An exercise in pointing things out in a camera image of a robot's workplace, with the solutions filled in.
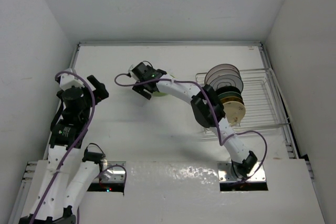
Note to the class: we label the black plate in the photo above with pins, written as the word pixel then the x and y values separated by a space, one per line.
pixel 227 89

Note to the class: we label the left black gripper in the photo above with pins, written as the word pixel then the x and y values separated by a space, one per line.
pixel 100 92

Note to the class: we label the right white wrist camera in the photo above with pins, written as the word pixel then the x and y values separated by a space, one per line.
pixel 130 72

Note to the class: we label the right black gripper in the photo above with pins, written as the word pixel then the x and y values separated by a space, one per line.
pixel 144 91

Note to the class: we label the white plate red rim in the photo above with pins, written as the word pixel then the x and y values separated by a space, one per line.
pixel 224 66

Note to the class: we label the beige patterned plate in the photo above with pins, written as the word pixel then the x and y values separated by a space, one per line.
pixel 235 112

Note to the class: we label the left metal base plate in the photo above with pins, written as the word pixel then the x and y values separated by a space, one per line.
pixel 114 174

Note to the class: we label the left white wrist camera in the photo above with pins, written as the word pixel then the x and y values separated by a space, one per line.
pixel 67 81

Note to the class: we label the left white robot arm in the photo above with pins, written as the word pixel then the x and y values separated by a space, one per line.
pixel 58 197

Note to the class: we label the metal base plate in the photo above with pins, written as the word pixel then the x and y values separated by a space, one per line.
pixel 114 174
pixel 226 173

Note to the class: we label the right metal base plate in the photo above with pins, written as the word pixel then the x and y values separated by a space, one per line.
pixel 226 173

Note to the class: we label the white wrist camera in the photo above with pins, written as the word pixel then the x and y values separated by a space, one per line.
pixel 130 72
pixel 67 81

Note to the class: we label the lime green plate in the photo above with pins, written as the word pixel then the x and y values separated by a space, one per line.
pixel 159 93

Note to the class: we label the white plate red characters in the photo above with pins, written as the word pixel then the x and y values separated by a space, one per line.
pixel 217 72

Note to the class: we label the yellow patterned plate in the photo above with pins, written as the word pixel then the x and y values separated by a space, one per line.
pixel 224 100

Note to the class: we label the white plate teal emblem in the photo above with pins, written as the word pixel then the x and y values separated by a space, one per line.
pixel 218 81

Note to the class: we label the metal wire dish rack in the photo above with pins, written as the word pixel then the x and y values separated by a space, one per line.
pixel 265 111

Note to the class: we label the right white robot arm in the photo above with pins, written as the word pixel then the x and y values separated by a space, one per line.
pixel 206 106

